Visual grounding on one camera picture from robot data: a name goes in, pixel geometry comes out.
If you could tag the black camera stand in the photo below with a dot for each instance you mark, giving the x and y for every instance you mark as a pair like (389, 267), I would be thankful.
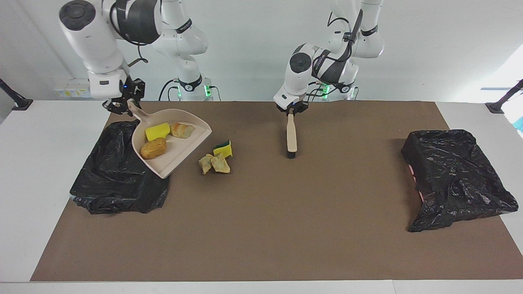
(20, 104)
(496, 107)

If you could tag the yellow sponge piece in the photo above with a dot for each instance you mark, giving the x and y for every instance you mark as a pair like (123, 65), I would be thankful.
(224, 152)
(157, 131)

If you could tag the pink plastic bin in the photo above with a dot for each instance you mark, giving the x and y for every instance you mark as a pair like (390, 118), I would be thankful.
(413, 173)

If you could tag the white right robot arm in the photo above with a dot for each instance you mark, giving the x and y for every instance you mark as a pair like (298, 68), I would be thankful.
(94, 45)

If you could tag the black plastic trash bag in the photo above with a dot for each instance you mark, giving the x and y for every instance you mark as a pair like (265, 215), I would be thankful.
(106, 179)
(457, 175)

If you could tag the brown paper table mat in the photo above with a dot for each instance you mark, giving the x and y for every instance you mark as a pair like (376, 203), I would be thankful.
(261, 245)

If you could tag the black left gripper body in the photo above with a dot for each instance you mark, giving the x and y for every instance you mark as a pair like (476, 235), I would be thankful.
(296, 108)

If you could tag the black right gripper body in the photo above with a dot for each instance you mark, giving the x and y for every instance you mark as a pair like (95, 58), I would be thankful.
(135, 90)

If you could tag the brown sponge chunk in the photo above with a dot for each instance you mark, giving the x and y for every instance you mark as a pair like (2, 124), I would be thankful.
(153, 148)

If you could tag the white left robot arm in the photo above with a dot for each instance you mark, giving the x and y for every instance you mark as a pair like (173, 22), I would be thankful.
(300, 77)

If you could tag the beige plastic dustpan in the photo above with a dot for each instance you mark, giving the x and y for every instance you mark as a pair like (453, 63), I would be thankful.
(179, 151)

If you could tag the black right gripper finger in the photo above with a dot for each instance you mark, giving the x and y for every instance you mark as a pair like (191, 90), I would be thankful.
(135, 103)
(115, 107)

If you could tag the rounded beige sponge chunk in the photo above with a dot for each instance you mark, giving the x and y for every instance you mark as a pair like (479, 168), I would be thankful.
(182, 130)

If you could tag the beige hand brush black bristles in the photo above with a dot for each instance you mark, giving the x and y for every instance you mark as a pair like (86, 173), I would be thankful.
(291, 134)

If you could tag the blue object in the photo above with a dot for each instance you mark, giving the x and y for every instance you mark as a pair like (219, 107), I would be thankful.
(520, 124)

